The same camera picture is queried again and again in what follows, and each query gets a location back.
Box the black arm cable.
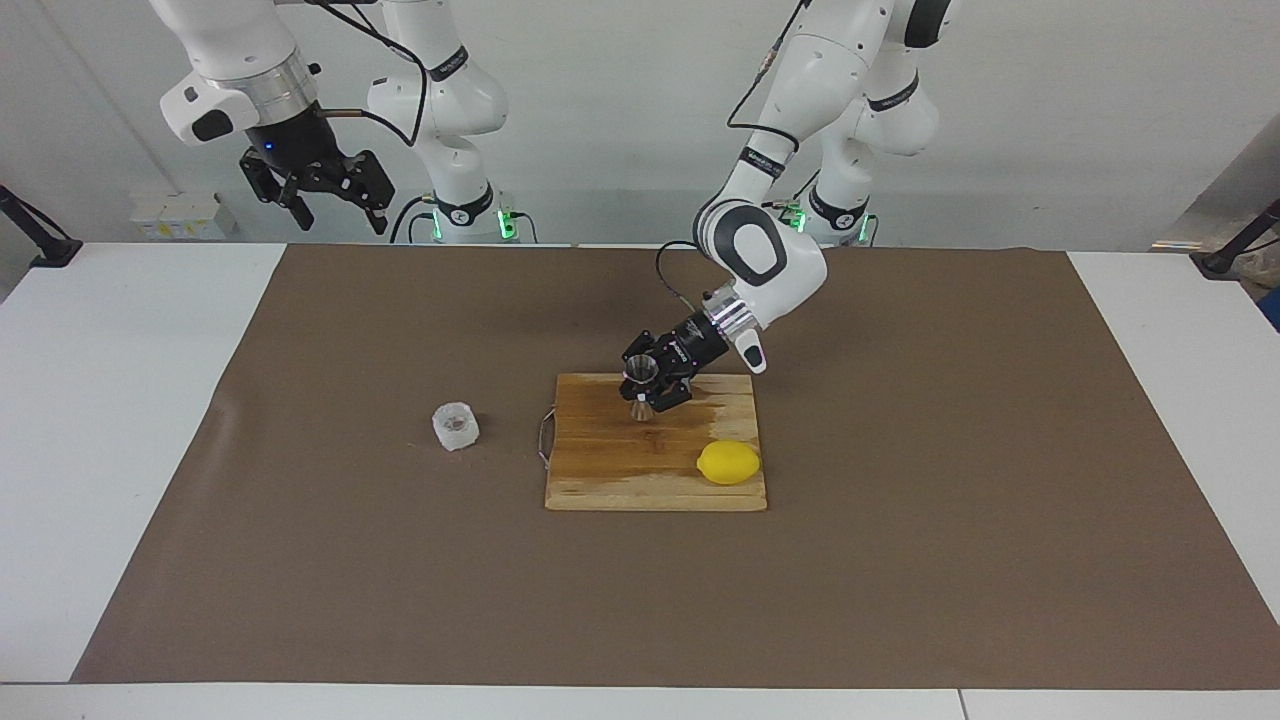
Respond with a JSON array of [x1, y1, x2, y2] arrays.
[[305, 0, 431, 149], [654, 0, 813, 314]]

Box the yellow lemon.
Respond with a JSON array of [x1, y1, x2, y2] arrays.
[[697, 439, 763, 487]]

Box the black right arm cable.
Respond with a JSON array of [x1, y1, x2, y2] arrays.
[[305, 0, 431, 149]]

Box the metal jigger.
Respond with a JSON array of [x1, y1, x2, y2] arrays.
[[620, 352, 662, 424]]

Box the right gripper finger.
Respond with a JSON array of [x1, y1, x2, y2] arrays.
[[320, 149, 397, 237], [239, 148, 315, 234]]

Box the clear plastic cup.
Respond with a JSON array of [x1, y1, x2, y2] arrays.
[[432, 401, 480, 453]]

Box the black clamp stand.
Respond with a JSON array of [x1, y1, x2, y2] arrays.
[[0, 185, 83, 269], [1190, 198, 1280, 279]]

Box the wooden cutting board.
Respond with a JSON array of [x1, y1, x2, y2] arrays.
[[538, 373, 769, 513]]

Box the black base cable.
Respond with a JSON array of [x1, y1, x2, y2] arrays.
[[762, 168, 823, 213], [388, 195, 441, 246]]

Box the white boxes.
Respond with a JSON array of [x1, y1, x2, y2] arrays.
[[130, 193, 241, 241]]

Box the brown paper table mat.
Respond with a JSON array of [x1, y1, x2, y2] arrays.
[[70, 243, 1280, 691]]

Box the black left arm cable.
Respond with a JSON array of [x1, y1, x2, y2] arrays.
[[654, 0, 813, 314]]

